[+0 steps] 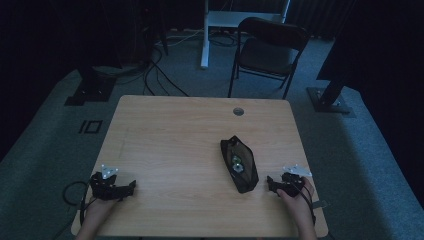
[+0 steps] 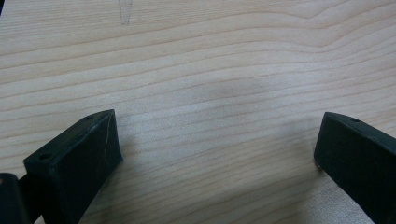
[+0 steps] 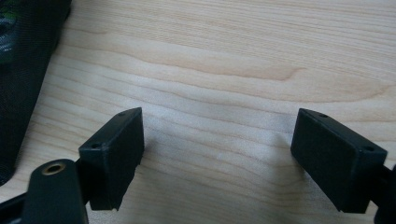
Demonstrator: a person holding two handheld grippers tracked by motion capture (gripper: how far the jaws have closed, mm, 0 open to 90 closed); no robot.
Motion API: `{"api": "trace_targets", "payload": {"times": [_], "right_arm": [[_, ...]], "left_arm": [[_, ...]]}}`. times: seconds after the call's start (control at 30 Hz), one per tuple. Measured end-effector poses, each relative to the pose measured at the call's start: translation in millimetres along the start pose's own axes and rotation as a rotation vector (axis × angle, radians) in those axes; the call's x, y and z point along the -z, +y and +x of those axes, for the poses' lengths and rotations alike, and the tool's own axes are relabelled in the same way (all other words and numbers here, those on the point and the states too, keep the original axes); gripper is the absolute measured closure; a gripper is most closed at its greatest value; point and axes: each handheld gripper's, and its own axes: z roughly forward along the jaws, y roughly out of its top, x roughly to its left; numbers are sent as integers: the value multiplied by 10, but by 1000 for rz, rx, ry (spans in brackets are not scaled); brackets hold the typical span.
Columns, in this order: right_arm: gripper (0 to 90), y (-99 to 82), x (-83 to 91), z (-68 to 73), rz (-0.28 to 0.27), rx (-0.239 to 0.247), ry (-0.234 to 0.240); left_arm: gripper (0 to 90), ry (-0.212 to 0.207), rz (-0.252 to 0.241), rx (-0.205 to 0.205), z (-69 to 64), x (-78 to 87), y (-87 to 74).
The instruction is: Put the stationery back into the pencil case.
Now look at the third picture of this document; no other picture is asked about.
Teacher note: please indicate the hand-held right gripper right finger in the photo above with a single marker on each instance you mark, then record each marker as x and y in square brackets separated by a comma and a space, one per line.
[336, 155]

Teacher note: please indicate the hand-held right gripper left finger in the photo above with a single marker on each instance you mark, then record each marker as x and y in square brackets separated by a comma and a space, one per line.
[112, 155]

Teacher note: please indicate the black mesh pencil pouch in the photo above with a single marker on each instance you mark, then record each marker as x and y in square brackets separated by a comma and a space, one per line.
[25, 93]

